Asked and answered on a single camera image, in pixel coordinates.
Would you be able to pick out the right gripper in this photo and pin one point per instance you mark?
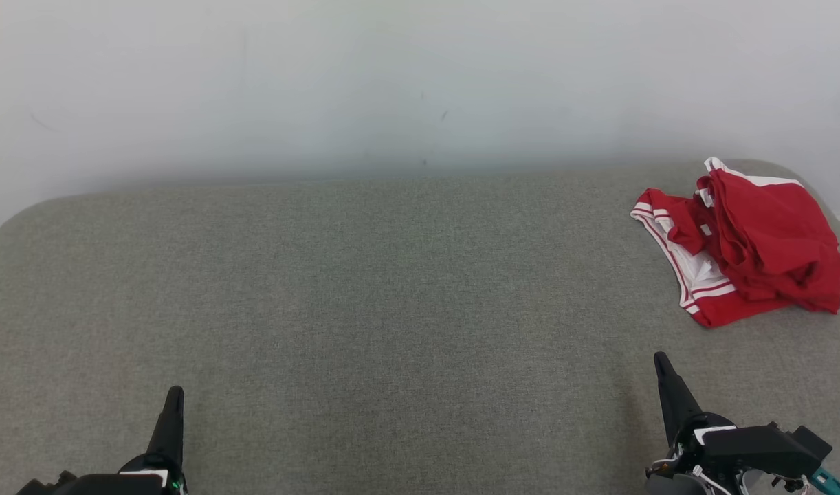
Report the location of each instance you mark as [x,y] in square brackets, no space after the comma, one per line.
[684,457]

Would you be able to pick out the red jersey with navy lettering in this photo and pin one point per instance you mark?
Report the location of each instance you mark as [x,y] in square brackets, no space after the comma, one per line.
[702,275]

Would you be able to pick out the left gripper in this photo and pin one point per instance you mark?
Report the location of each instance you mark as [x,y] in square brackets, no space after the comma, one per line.
[97,485]

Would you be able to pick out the grey fabric sofa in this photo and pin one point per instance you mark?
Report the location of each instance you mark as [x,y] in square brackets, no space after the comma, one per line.
[358,309]

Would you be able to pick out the red garment with white trim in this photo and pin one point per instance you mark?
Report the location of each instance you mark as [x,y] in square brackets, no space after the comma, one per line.
[777,234]

